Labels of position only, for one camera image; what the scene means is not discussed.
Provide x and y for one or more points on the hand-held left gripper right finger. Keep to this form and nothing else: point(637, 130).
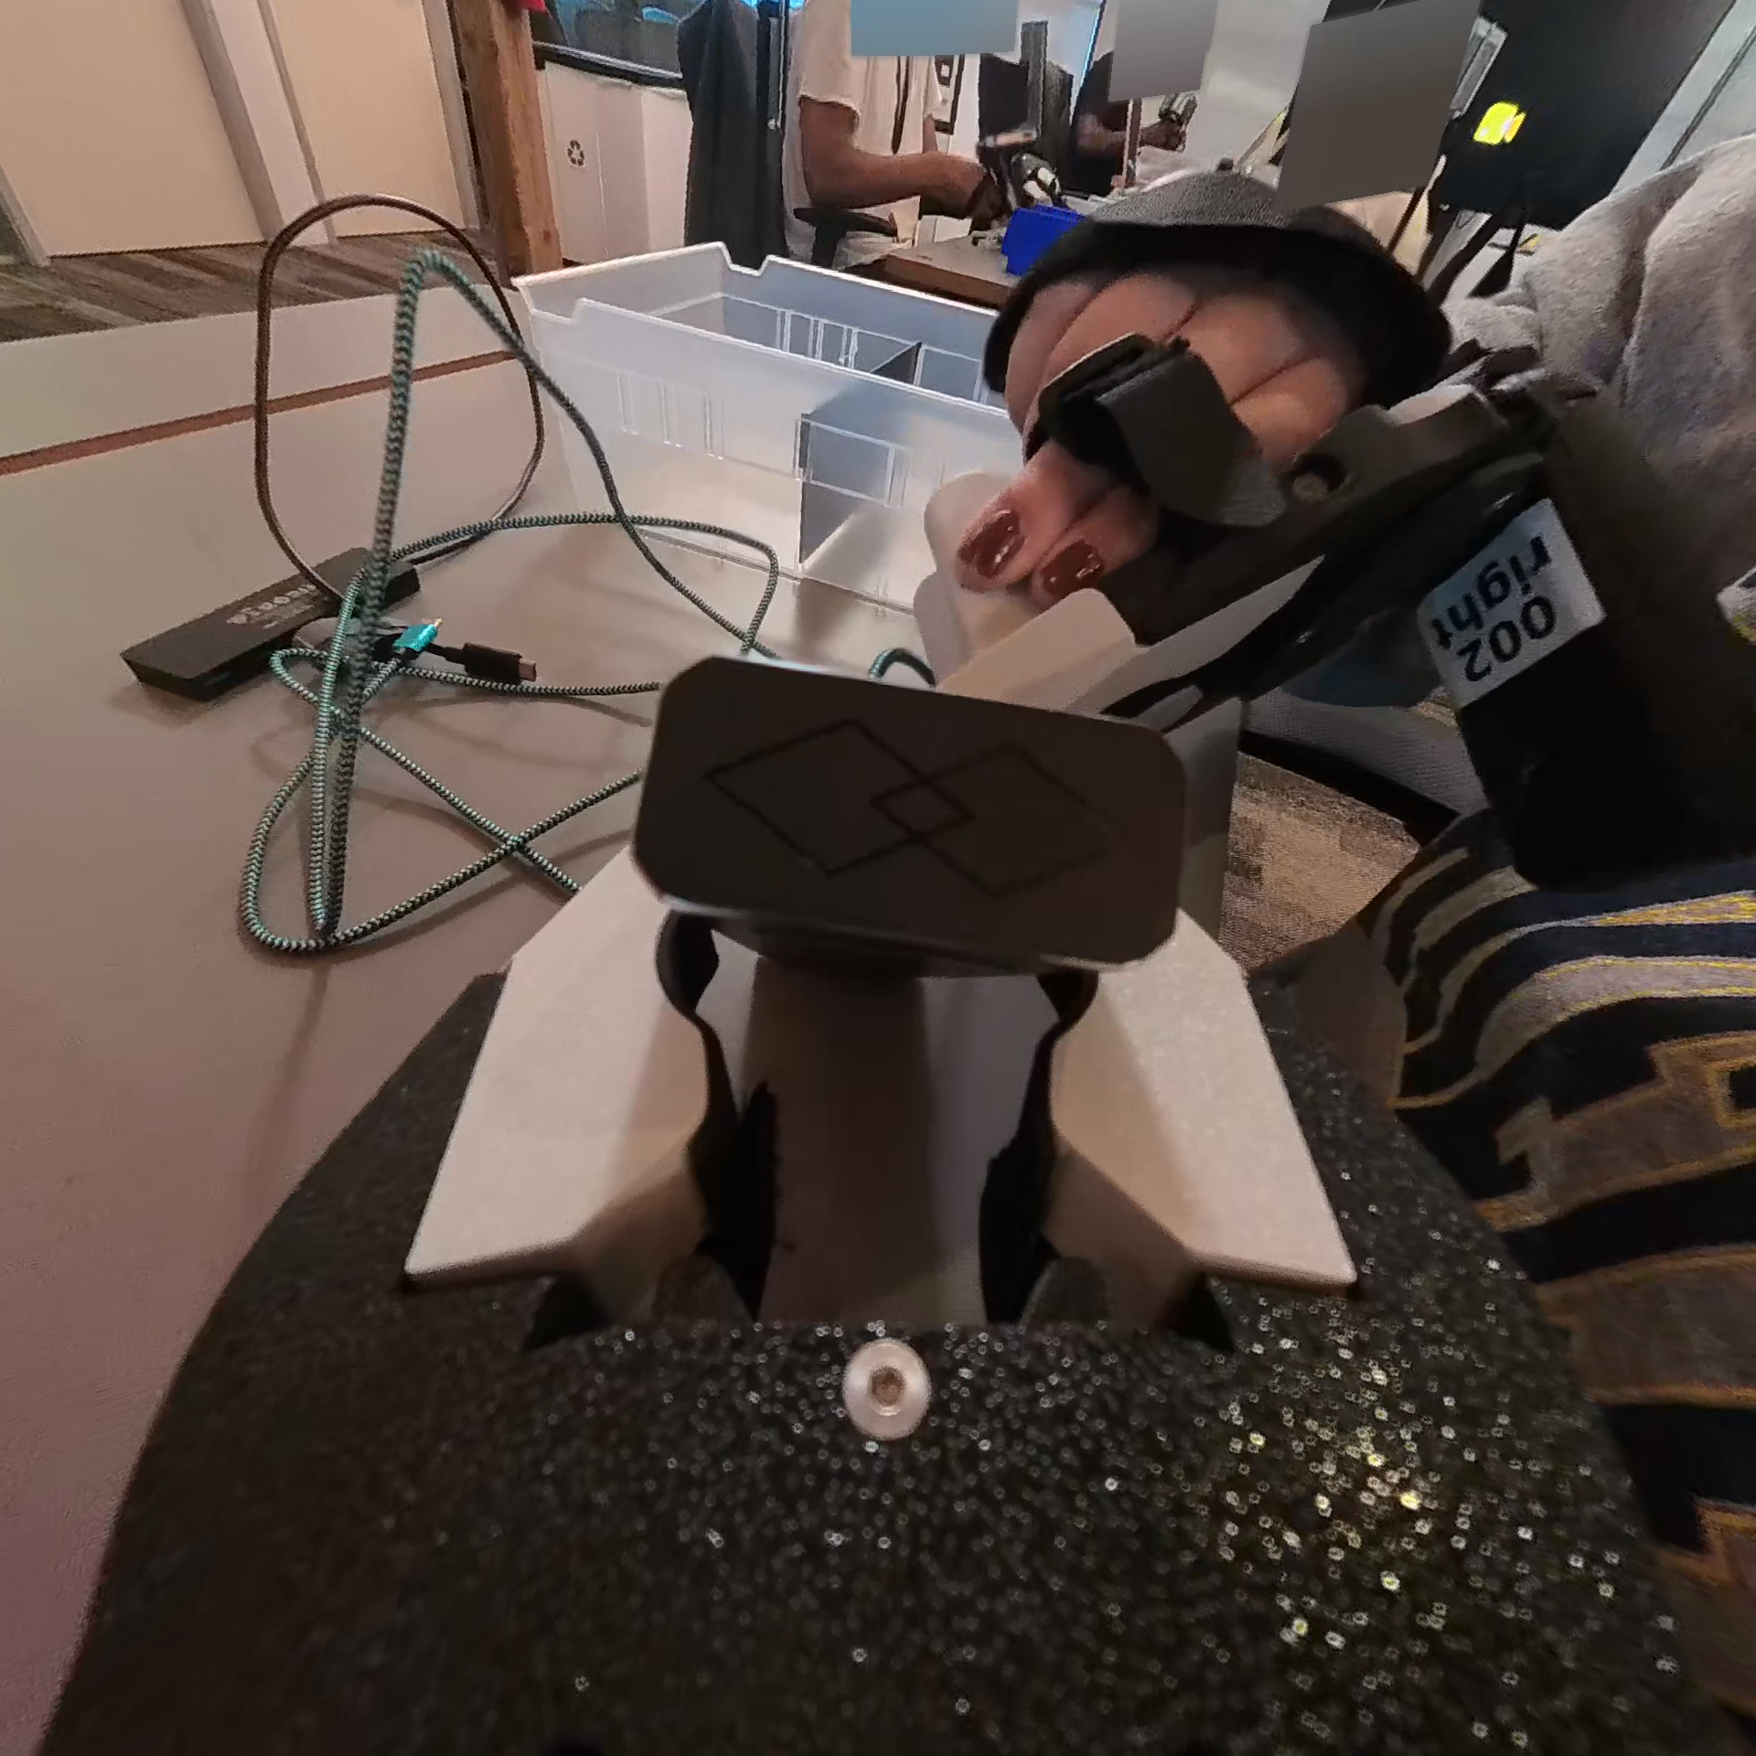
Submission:
point(1207, 1110)

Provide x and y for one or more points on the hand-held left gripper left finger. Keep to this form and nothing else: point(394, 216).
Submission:
point(549, 1110)

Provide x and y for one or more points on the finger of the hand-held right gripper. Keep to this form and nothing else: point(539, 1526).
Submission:
point(1207, 767)
point(1044, 653)

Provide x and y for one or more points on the black charger with diamond print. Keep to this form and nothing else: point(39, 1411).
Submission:
point(905, 823)

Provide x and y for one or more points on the black usb hub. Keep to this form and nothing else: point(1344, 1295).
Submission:
point(248, 637)

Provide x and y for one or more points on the person's right forearm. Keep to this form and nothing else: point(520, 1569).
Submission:
point(1645, 302)

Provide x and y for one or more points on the person's right hand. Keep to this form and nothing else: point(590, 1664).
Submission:
point(1276, 371)

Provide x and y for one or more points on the person's patterned clothing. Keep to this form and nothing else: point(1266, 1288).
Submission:
point(1576, 1098)

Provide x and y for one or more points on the clear plastic bin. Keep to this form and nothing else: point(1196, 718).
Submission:
point(768, 384)

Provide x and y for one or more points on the blue bin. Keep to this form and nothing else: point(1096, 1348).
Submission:
point(1044, 236)

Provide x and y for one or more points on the black monitor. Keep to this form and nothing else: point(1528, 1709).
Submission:
point(1606, 81)

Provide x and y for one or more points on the dark hanging jacket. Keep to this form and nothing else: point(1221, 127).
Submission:
point(728, 123)

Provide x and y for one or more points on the wooden post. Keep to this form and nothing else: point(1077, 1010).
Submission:
point(509, 123)

